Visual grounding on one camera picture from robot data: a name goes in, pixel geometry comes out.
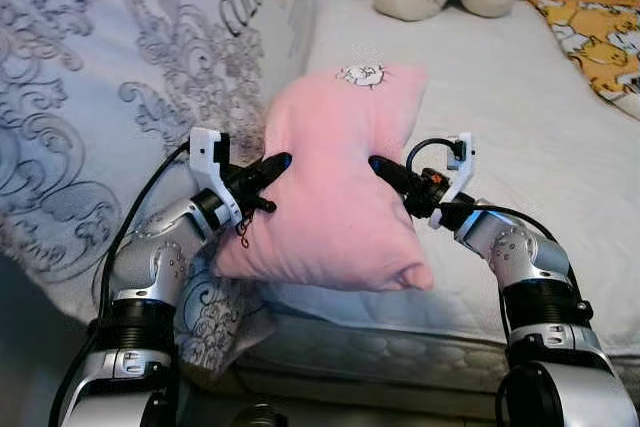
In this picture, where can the large grey floral pillow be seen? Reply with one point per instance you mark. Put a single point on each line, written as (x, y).
(100, 77)

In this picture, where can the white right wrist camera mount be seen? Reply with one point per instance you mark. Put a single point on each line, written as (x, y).
(463, 162)

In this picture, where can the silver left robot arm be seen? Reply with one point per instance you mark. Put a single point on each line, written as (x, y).
(160, 257)

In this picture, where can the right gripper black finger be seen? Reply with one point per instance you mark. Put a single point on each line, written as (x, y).
(397, 177)

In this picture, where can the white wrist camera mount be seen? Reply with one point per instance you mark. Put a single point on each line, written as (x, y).
(463, 162)
(205, 152)

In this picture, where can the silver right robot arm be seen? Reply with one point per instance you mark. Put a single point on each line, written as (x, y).
(520, 252)

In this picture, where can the pink cat-print pillow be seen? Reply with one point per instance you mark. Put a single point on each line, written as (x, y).
(330, 207)

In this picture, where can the yellow egg-cartoon blanket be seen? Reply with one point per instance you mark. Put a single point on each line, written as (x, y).
(600, 42)

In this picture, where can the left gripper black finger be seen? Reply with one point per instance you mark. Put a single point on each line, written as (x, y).
(264, 205)
(268, 172)

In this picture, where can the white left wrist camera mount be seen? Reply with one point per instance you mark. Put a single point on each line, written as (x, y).
(205, 152)

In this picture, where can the white quilted mattress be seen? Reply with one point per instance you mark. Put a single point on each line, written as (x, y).
(520, 127)

